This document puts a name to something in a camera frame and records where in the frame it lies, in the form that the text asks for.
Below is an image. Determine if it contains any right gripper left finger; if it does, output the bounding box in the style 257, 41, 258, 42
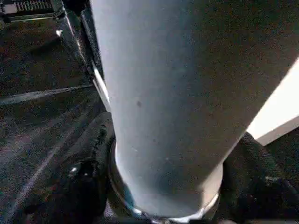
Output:
22, 112, 118, 224

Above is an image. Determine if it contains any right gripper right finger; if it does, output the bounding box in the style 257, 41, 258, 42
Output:
210, 131, 299, 224

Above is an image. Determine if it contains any white plastic table top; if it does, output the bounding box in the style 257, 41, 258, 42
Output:
107, 56, 299, 224

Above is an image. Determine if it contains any white plastic table leg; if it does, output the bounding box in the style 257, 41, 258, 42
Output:
89, 0, 299, 221

